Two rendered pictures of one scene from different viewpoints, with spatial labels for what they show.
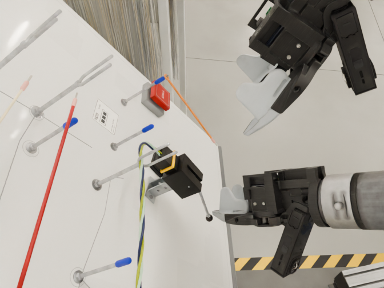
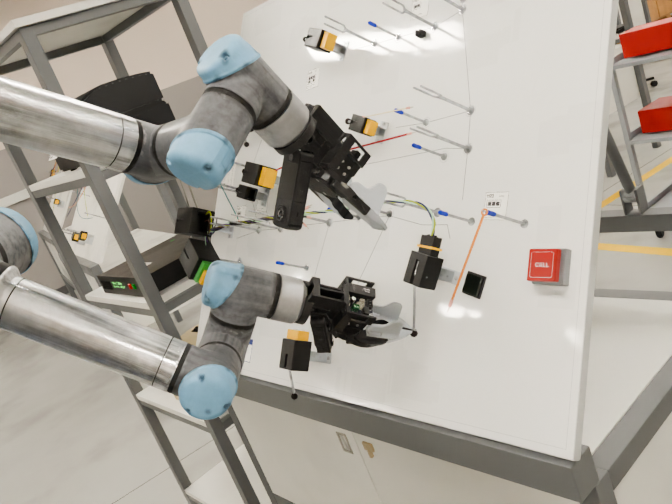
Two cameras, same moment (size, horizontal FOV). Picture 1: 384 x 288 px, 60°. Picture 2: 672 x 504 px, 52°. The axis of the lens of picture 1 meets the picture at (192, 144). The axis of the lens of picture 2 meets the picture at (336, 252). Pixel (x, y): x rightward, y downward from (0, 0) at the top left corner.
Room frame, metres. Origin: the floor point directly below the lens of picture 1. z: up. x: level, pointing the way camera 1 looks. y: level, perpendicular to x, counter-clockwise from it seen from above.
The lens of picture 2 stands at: (1.16, -0.71, 1.53)
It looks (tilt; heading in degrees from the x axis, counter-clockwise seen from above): 16 degrees down; 146
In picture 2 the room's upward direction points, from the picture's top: 21 degrees counter-clockwise
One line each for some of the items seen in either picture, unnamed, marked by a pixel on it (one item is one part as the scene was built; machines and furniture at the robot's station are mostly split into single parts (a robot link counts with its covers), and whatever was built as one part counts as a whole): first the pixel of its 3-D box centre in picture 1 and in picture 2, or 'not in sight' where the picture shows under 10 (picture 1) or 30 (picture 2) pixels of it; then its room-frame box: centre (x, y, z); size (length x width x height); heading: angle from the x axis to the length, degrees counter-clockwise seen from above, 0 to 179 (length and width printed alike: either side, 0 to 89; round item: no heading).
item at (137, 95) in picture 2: not in sight; (106, 120); (-0.84, 0.05, 1.56); 0.30 x 0.23 x 0.19; 94
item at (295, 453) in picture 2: not in sight; (305, 458); (-0.28, -0.06, 0.60); 0.55 x 0.02 x 0.39; 2
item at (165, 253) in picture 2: not in sight; (166, 262); (-0.88, 0.04, 1.09); 0.35 x 0.33 x 0.07; 2
